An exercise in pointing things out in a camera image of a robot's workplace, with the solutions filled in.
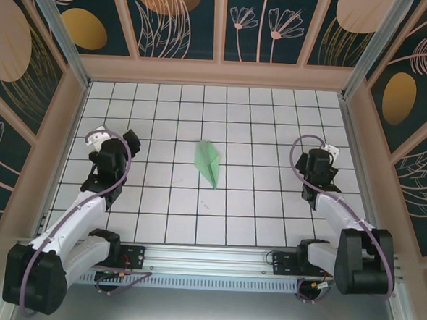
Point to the green paper sheet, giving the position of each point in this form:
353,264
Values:
208,159

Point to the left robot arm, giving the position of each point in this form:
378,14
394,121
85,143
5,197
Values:
76,217

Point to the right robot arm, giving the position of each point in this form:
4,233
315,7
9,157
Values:
340,215

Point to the grey metal sheet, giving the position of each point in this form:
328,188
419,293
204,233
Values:
204,311

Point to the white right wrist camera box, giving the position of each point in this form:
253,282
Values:
332,150

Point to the aluminium table side rail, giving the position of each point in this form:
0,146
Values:
44,218
353,139

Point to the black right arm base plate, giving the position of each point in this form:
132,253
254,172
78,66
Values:
283,266

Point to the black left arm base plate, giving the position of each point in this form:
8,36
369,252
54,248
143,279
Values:
135,256

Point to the aluminium frame post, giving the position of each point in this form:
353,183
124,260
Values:
56,30
378,50

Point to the aluminium mounting rail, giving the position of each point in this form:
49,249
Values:
207,261

